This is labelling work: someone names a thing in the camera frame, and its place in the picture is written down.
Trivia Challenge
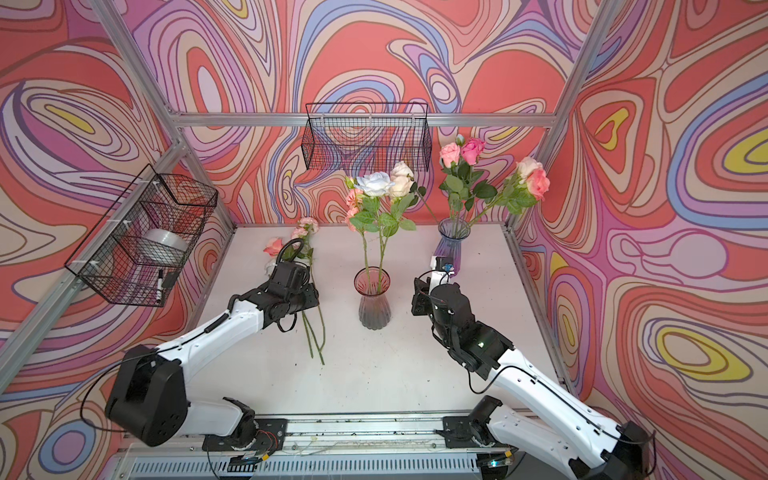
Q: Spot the red glass vase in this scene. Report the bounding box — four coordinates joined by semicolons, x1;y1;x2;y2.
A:
353;266;391;330

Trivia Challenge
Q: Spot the purple glass vase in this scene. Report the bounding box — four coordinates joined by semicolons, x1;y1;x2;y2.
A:
434;218;471;274

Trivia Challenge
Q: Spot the cream rose stem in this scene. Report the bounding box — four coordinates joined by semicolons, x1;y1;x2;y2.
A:
377;175;417;293
491;155;544;208

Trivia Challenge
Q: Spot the pale blue rose stem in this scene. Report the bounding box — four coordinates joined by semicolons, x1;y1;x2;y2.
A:
346;172;397;293

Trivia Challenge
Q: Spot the coral pink rose stem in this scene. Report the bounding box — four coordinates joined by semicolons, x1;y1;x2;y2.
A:
469;168;550;227

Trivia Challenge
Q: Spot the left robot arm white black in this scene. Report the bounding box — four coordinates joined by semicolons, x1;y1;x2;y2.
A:
105;261;319;450

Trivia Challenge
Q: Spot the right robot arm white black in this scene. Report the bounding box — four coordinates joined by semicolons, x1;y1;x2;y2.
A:
411;279;656;479

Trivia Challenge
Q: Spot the pale pink flower bunch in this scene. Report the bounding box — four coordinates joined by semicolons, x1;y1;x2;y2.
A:
263;217;327;366

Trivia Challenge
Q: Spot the black marker pen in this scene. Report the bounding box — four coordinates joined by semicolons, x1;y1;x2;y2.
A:
155;268;164;305

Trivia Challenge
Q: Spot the silver tape roll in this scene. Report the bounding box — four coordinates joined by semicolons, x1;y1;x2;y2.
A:
138;228;188;267

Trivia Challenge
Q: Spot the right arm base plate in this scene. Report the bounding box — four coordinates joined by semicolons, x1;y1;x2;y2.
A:
435;416;518;452

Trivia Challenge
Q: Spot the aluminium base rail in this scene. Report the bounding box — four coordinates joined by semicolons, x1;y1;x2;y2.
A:
119;410;607;457

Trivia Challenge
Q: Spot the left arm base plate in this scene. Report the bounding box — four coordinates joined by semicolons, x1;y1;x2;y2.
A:
202;417;288;453

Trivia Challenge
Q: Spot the back black wire basket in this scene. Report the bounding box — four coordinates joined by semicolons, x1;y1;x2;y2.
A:
301;101;432;176

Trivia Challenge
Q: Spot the black wire basket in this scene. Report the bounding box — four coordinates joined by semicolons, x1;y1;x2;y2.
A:
301;101;432;176
65;166;218;307

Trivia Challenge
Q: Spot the left black wire basket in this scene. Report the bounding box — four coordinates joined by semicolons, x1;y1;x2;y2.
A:
65;166;218;307

